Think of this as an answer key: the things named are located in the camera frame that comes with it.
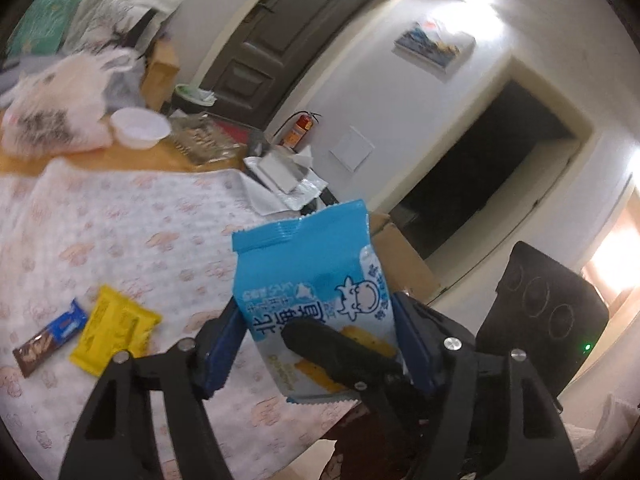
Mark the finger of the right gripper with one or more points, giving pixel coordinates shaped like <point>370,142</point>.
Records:
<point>357,369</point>

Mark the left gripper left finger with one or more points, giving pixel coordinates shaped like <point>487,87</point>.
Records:
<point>116,436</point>

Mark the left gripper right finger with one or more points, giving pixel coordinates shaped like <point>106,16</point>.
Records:
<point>469,413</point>

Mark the blue milk biscuit packet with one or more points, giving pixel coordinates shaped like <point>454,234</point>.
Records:
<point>323,267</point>

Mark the yellow snack packet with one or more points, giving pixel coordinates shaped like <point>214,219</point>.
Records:
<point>116,323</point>

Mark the brown chocolate wafer bar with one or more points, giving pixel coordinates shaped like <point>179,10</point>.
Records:
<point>34,352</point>

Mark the open cardboard box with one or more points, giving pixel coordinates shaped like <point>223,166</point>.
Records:
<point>403,268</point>

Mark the cartoon print table cloth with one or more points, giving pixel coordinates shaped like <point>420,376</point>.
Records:
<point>163,240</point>

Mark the white book on foil bag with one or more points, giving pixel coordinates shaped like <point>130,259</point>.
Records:
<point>288,175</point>

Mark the red fire extinguisher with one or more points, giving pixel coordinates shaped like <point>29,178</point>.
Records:
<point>295,128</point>

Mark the white plastic bowl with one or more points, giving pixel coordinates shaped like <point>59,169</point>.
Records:
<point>138,128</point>

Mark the black trash bin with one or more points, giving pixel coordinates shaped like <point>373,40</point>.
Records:
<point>192,100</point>

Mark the white printed plastic bag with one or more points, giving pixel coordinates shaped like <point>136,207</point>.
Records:
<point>60,110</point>

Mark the dark wooden door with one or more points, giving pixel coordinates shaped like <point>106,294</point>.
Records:
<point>268,53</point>

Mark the small brown cardboard box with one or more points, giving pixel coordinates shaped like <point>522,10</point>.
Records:
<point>162,68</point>

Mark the teal patterned pillow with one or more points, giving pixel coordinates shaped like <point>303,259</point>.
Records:
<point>42,28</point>

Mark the white wall access panel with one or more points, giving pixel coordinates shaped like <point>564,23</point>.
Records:
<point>352,149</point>

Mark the landscape wall painting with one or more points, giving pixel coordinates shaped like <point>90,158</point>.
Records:
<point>441,48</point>

